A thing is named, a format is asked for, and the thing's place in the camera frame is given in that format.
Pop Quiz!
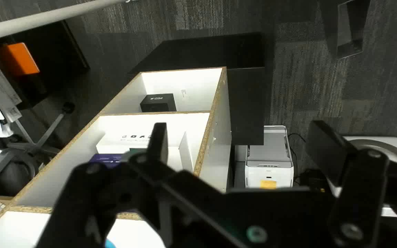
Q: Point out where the white particleboard shelf unit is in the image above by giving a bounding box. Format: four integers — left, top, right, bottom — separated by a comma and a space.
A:
0, 68, 232, 248

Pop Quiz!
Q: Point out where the small black box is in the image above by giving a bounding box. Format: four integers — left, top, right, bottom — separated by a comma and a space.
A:
141, 94, 177, 112

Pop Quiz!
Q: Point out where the white printer with yellow label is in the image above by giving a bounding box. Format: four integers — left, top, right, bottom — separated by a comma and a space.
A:
244, 126, 294, 189

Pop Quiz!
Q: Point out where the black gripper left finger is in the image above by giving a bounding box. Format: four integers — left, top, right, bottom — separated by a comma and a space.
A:
36, 123, 168, 248

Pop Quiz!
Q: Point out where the white box on shelf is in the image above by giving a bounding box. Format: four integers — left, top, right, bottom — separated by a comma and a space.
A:
97, 134, 149, 155

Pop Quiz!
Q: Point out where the purple box on shelf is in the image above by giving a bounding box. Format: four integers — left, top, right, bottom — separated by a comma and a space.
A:
90, 155, 128, 168

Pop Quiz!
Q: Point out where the orange box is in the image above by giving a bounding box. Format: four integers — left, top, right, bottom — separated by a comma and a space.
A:
3, 43, 40, 76

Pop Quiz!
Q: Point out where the blue cup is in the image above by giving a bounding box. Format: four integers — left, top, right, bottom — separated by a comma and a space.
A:
104, 240, 116, 248

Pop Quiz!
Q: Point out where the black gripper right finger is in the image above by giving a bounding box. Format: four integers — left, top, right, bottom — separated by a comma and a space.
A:
306, 120, 389, 248

